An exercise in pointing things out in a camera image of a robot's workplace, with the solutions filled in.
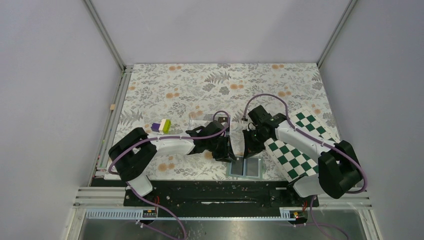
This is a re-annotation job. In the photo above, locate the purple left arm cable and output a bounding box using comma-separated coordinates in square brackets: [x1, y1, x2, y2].
[107, 110, 231, 240]

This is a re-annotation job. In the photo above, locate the purple white green block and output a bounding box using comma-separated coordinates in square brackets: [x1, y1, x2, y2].
[150, 118, 171, 134]

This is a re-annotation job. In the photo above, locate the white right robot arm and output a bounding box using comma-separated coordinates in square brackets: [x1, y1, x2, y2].
[242, 105, 366, 206]

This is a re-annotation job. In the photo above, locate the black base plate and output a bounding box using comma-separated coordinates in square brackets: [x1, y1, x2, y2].
[123, 180, 320, 218]

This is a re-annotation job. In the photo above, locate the floral patterned table mat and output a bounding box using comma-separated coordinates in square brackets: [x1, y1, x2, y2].
[112, 63, 354, 182]

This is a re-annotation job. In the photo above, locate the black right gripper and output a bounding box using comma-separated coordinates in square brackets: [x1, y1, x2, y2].
[242, 128, 271, 159]

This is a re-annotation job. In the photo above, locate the aluminium frame rail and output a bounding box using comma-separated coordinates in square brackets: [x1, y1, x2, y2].
[61, 65, 134, 240]

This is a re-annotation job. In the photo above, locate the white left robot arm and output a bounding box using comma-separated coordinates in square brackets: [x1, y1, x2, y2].
[108, 120, 236, 206]

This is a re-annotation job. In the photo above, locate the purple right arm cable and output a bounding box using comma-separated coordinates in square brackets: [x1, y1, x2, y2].
[242, 93, 369, 240]

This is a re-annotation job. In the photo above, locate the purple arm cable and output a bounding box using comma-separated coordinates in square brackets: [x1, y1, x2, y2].
[242, 93, 369, 240]
[107, 110, 231, 240]

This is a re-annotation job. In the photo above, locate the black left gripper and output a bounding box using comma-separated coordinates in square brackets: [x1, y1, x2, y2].
[207, 134, 237, 163]

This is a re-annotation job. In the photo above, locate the green white checkerboard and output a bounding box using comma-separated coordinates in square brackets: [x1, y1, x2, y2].
[264, 107, 340, 182]

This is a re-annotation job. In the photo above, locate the green card holder wallet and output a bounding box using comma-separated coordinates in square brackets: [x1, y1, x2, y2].
[226, 156, 263, 180]

